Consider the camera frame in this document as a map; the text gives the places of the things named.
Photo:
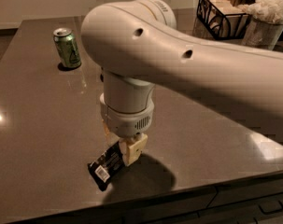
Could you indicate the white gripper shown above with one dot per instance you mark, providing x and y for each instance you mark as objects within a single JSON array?
[{"x": 126, "y": 121}]

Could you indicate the black rxbar chocolate wrapper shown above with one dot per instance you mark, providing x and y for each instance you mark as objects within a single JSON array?
[{"x": 106, "y": 166}]

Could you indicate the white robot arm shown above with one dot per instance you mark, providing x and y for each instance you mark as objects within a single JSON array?
[{"x": 137, "y": 45}]

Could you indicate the green soda can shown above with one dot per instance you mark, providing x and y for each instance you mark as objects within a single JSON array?
[{"x": 67, "y": 47}]

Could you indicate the black wire basket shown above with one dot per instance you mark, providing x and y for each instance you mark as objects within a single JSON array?
[{"x": 224, "y": 19}]

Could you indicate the dark drawer handle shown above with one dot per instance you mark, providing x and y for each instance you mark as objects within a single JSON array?
[{"x": 271, "y": 207}]

